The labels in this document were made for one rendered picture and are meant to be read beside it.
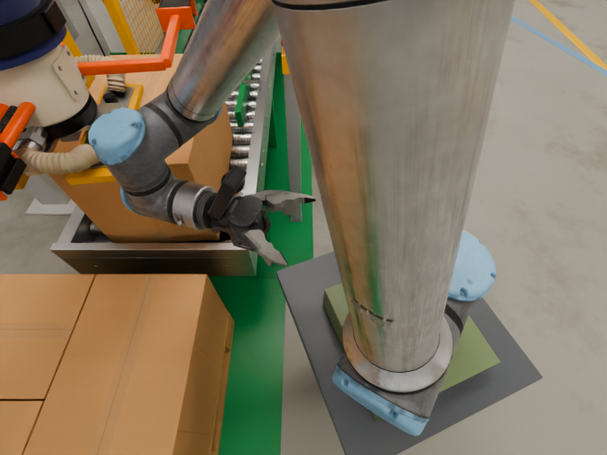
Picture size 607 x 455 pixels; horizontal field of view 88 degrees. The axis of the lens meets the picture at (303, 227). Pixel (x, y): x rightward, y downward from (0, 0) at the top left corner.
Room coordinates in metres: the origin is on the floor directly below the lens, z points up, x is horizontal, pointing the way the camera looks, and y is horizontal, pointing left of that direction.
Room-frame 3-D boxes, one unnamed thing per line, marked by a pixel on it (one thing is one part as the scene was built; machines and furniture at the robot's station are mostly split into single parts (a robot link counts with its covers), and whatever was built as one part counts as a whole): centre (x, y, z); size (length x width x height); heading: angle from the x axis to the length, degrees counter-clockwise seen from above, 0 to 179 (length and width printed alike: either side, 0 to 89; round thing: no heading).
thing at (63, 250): (0.58, 0.54, 0.58); 0.70 x 0.03 x 0.06; 90
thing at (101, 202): (0.93, 0.53, 0.75); 0.60 x 0.40 x 0.40; 2
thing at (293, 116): (1.15, 0.04, 0.50); 0.07 x 0.07 x 1.00; 0
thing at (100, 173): (0.62, 0.46, 1.10); 0.34 x 0.10 x 0.05; 7
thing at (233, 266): (0.58, 0.54, 0.47); 0.70 x 0.03 x 0.15; 90
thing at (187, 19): (0.94, 0.33, 1.20); 0.09 x 0.08 x 0.05; 97
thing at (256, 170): (1.75, 0.22, 0.50); 2.31 x 0.05 x 0.19; 0
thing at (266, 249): (0.27, 0.06, 1.09); 0.09 x 0.03 x 0.06; 35
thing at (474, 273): (0.26, -0.24, 1.03); 0.17 x 0.15 x 0.18; 146
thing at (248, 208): (0.36, 0.13, 1.08); 0.12 x 0.08 x 0.09; 71
